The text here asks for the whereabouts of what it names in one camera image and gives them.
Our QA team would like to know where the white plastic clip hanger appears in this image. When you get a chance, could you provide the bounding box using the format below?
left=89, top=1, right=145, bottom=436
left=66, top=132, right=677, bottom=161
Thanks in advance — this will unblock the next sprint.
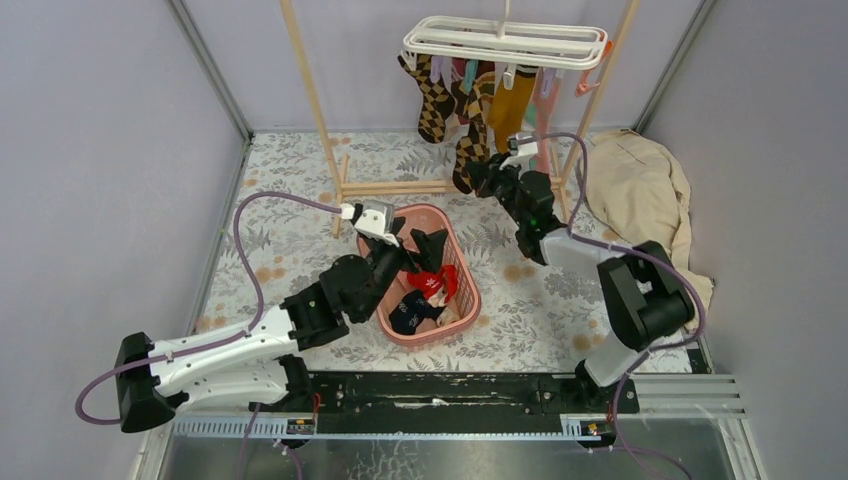
left=400, top=1, right=610, bottom=71

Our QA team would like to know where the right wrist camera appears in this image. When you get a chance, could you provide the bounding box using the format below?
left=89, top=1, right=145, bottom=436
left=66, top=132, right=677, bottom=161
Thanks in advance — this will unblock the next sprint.
left=501, top=132, right=539, bottom=170

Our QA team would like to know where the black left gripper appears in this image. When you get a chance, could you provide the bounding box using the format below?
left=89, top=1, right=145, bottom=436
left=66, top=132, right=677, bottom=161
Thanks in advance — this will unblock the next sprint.
left=356, top=220, right=447, bottom=324

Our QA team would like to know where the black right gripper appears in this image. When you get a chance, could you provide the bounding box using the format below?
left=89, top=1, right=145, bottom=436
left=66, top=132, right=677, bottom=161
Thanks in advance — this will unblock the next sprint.
left=465, top=152, right=527, bottom=229

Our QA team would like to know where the brown argyle sock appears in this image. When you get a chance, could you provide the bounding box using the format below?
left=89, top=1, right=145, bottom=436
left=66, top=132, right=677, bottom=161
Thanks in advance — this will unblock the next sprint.
left=452, top=66, right=496, bottom=194
left=397, top=54, right=456, bottom=144

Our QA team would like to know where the pink green patterned sock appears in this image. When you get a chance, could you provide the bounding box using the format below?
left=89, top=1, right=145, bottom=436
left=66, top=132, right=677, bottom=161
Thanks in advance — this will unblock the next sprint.
left=532, top=68, right=561, bottom=174

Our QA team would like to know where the beige cloth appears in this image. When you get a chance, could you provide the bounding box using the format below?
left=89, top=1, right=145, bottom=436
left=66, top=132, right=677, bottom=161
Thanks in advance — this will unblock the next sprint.
left=586, top=130, right=714, bottom=310

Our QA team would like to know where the wooden clothes rack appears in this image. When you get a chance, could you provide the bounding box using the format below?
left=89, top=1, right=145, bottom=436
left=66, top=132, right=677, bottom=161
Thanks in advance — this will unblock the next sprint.
left=278, top=0, right=643, bottom=240

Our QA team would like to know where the purple cable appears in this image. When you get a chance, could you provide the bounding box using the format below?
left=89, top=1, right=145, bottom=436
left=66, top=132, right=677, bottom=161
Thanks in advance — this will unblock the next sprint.
left=536, top=131, right=708, bottom=480
left=74, top=192, right=346, bottom=480

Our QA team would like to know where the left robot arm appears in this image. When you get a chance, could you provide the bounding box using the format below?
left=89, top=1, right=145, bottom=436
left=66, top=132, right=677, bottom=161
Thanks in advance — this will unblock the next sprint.
left=115, top=229, right=448, bottom=433

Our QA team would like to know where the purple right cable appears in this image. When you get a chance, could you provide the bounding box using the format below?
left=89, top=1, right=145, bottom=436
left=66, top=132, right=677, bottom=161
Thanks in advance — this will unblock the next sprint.
left=536, top=131, right=708, bottom=480

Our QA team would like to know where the floral patterned mat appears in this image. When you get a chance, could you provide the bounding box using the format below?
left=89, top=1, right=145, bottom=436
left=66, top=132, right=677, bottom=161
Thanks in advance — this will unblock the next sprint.
left=188, top=131, right=694, bottom=374

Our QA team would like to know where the mustard yellow sock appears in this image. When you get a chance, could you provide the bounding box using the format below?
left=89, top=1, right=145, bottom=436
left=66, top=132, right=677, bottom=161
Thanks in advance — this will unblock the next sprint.
left=487, top=66, right=538, bottom=153

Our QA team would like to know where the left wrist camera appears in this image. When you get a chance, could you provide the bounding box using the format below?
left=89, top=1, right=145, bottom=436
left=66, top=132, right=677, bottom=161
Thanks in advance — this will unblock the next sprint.
left=339, top=200, right=400, bottom=247

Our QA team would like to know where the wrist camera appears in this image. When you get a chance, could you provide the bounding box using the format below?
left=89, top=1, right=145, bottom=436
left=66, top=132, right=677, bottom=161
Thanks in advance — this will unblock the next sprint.
left=501, top=132, right=539, bottom=170
left=339, top=200, right=400, bottom=247

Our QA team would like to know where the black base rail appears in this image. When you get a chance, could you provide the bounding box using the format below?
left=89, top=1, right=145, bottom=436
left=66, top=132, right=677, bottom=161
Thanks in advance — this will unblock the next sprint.
left=248, top=369, right=641, bottom=436

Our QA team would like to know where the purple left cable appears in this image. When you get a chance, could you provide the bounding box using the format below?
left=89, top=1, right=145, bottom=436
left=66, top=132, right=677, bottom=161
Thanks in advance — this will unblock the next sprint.
left=74, top=192, right=346, bottom=480

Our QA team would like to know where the red snowflake sock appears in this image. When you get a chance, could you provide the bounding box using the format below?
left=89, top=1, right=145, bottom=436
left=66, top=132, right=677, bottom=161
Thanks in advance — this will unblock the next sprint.
left=407, top=265, right=459, bottom=307

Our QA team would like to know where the navy sock red cuff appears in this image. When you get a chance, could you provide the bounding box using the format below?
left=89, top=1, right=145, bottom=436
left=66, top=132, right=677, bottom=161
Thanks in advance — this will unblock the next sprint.
left=389, top=290, right=459, bottom=335

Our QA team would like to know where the pink clothes peg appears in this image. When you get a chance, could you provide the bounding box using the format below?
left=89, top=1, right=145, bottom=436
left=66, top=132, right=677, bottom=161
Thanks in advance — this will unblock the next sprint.
left=574, top=40, right=614, bottom=98

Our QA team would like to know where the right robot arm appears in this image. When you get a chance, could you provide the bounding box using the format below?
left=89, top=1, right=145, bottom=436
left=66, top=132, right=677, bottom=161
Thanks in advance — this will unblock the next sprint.
left=468, top=155, right=696, bottom=412

